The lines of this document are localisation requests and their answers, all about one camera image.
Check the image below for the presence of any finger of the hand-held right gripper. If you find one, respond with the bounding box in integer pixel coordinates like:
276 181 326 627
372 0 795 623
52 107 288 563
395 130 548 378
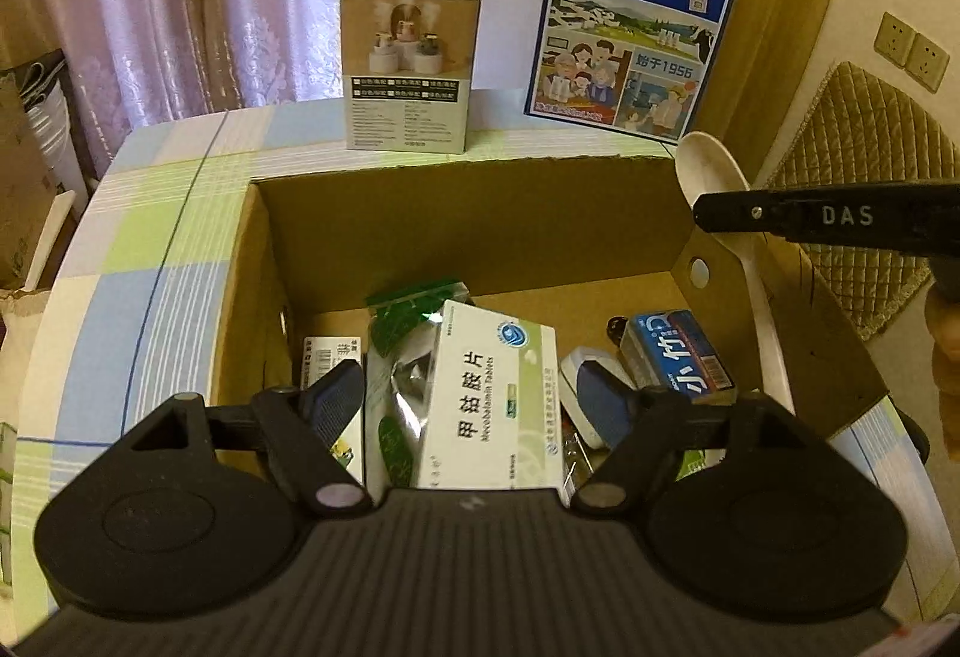
694 188 788 236
750 179 960 197

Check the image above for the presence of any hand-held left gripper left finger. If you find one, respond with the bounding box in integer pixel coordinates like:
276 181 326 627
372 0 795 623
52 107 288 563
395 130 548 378
131 361 374 517

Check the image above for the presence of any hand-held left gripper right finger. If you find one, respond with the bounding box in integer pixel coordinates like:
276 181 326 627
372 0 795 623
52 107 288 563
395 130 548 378
574 361 818 515

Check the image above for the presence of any white night light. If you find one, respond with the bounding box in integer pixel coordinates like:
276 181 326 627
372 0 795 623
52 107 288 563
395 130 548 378
561 346 638 448

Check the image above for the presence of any white medicine box plant print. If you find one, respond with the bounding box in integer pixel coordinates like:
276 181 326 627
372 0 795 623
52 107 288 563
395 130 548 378
302 336 366 485

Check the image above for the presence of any white spoon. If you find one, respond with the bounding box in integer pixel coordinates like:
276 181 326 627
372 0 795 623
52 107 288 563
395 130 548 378
675 132 796 414

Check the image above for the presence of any silver foil bag green leaf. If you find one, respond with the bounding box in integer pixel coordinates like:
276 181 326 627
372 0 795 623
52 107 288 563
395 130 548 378
366 278 470 489

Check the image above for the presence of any blue white small box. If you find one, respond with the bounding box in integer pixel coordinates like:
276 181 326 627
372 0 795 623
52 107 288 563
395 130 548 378
619 308 740 403

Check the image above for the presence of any white medicine box blue logo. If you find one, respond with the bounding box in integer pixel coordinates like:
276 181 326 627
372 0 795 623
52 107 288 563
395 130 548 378
416 301 563 493

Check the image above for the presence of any person's right hand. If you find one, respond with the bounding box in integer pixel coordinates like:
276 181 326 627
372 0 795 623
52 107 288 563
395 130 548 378
926 286 960 395

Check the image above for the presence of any quilted tan chair cushion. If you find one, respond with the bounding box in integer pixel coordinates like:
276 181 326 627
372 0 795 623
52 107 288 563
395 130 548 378
765 61 960 335

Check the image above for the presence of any blue milk carton box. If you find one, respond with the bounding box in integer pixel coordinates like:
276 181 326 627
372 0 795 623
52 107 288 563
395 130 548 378
523 0 745 140

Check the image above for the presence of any beige cloth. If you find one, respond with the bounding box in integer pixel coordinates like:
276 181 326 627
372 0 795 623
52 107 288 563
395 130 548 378
0 288 53 358

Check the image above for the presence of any beige product box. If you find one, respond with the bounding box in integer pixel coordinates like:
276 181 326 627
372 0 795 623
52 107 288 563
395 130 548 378
339 0 481 154

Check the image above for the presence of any large brown cardboard box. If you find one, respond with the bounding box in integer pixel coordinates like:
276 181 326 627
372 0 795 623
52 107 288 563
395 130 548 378
0 76 57 290

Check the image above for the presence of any white paper bag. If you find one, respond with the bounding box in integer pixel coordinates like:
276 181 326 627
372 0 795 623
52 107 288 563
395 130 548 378
15 53 87 193

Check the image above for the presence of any wall outlet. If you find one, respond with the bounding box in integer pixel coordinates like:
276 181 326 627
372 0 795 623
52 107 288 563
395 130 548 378
874 12 920 65
906 34 952 95

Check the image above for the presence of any wooden frame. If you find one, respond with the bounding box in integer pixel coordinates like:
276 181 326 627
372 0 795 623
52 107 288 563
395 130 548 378
30 188 83 290

